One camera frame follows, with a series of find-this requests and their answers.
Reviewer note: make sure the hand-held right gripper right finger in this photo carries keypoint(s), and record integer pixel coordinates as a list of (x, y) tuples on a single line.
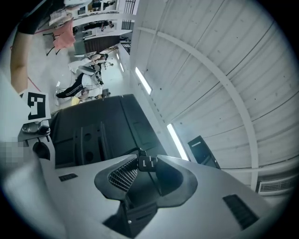
[(210, 186)]

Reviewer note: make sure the red fabric cover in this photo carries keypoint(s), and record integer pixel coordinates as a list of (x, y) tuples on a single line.
[(64, 37)]

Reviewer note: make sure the small black panel device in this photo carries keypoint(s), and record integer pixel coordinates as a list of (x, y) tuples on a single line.
[(203, 151)]

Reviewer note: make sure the person's head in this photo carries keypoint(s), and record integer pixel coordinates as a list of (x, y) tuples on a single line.
[(11, 151)]

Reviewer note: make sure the brown wooden counter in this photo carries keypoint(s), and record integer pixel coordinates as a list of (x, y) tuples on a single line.
[(100, 44)]

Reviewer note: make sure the black television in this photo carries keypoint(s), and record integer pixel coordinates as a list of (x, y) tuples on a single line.
[(105, 112)]

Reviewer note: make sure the white ceiling air conditioner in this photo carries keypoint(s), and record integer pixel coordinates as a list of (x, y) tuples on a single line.
[(275, 185)]

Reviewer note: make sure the long ceiling light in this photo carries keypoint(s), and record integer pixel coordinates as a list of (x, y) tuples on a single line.
[(177, 141), (143, 80)]

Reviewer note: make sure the round wooden table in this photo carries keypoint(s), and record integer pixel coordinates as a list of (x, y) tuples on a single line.
[(76, 100)]

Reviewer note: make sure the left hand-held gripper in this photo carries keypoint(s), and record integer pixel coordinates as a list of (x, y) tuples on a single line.
[(37, 105)]

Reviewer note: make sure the person's left forearm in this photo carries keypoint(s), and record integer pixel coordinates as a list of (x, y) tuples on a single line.
[(19, 65)]

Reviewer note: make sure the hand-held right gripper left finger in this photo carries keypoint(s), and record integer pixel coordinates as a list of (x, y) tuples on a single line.
[(81, 186)]

